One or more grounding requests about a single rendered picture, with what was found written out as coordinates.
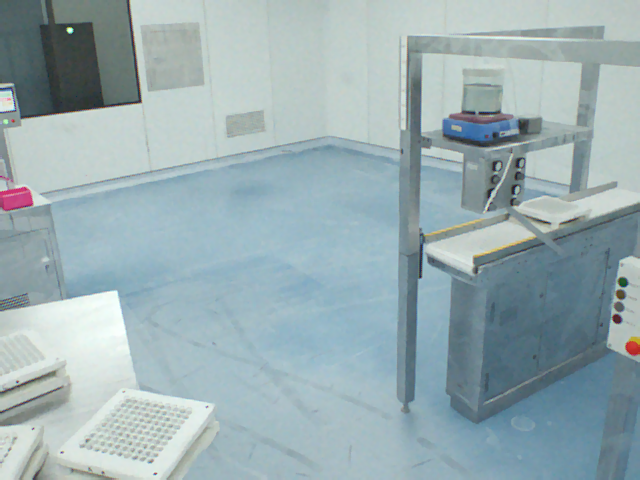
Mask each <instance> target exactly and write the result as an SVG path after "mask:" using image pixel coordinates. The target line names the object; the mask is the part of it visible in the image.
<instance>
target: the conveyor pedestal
mask: <svg viewBox="0 0 640 480"><path fill-rule="evenodd" d="M635 237H636V232H634V233H631V234H629V235H626V236H623V237H620V238H618V239H615V240H612V241H609V242H607V243H604V244H601V245H598V246H596V247H595V248H592V249H588V254H587V255H586V256H584V257H581V252H579V253H576V254H574V255H571V256H568V257H566V258H563V260H560V261H557V262H555V263H552V264H549V265H546V266H544V267H541V268H538V269H535V270H533V271H530V272H527V273H524V274H522V275H519V276H516V277H513V278H512V279H509V280H506V281H504V288H502V289H499V290H497V291H496V284H493V286H490V287H488V288H485V289H482V290H480V289H478V288H476V287H474V286H472V285H470V284H467V282H465V281H462V280H460V279H458V278H456V277H454V276H452V275H451V298H450V321H449V344H448V366H447V375H446V386H445V393H446V394H447V395H449V396H450V406H451V407H452V408H454V409H455V410H458V411H459V412H461V413H462V414H463V415H465V416H466V417H468V418H469V419H470V420H472V421H473V422H475V423H476V424H478V423H480V422H481V421H483V420H485V419H487V418H489V417H491V416H493V415H495V414H497V413H499V412H501V411H503V410H505V409H506V408H509V407H511V406H513V405H515V404H516V403H517V402H519V401H521V400H523V399H525V398H527V397H529V396H531V395H532V394H534V393H536V392H538V391H540V390H542V389H544V388H546V387H548V386H550V385H552V384H554V383H556V382H557V381H559V380H561V379H563V377H565V376H567V375H569V374H572V373H574V372H576V371H578V370H580V369H582V368H583V367H585V366H587V365H589V364H591V363H593V362H595V361H597V360H599V359H601V358H603V357H605V356H607V355H608V354H610V352H612V351H614V350H613V349H611V348H609V347H607V342H608V336H609V329H610V323H611V316H612V310H613V302H614V295H615V289H616V282H617V276H618V269H619V261H620V260H621V259H624V258H627V257H630V256H633V250H634V244H635Z"/></svg>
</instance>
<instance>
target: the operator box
mask: <svg viewBox="0 0 640 480"><path fill-rule="evenodd" d="M619 277H625V278H627V280H628V282H629V284H628V286H627V287H625V288H622V287H620V286H619V285H618V283H617V282H616V289H615V292H616V290H618V289H623V290H624V291H625V292H626V294H627V297H626V298H625V299H624V300H620V299H618V298H617V297H616V295H614V302H616V301H621V302H622V303H623V304H624V306H625V310H624V312H622V313H618V312H616V311H615V310H614V307H613V310H612V315H614V314H619V315H621V317H622V318H623V322H622V324H620V325H617V324H615V323H614V322H613V321H612V316H611V323H610V329H609V336H608V342H607V347H609V348H611V349H613V350H615V351H618V352H620V353H622V354H624V355H626V356H628V357H631V358H633V359H634V360H636V361H638V362H640V356H638V355H636V356H633V355H631V354H629V353H628V352H627V351H626V347H625V346H626V343H627V342H628V340H629V339H630V338H631V337H634V336H637V337H640V279H639V278H640V259H639V258H636V257H633V256H630V257H627V258H624V259H621V260H620V261H619V269H618V276H617V279H618V278H619ZM630 283H631V285H630ZM632 285H635V287H636V288H635V287H633V286H632ZM636 285H637V286H636ZM638 288H639V289H638ZM628 295H629V297H628ZM631 296H632V298H630V297H631ZM633 297H634V299H633ZM635 298H637V300H636V301H635ZM632 299H633V300H632ZM614 302H613V304H614ZM626 307H627V308H628V309H629V312H627V309H626ZM630 310H633V311H632V313H631V312H630ZM633 313H634V314H633ZM624 320H625V322H624ZM626 322H628V324H627V323H626ZM634 324H635V327H634ZM631 325H632V326H631Z"/></svg>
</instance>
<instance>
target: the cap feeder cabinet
mask: <svg viewBox="0 0 640 480"><path fill-rule="evenodd" d="M21 187H26V188H28V189H29V190H30V191H31V194H32V198H33V205H31V206H26V207H21V208H16V209H11V210H7V211H4V210H3V209H2V208H1V207H0V313H1V311H2V312H6V311H11V310H17V309H22V308H28V307H33V306H38V305H43V304H48V303H54V302H60V301H65V300H69V297H68V291H67V289H66V286H65V281H64V276H63V271H62V266H61V261H60V255H59V250H58V244H57V239H56V234H55V229H54V223H53V218H52V213H51V206H50V205H51V203H50V202H49V201H48V200H46V199H45V198H43V197H42V196H40V195H39V194H38V193H36V192H35V191H33V190H32V189H30V188H29V187H28V186H26V185H19V186H15V189H16V188H21Z"/></svg>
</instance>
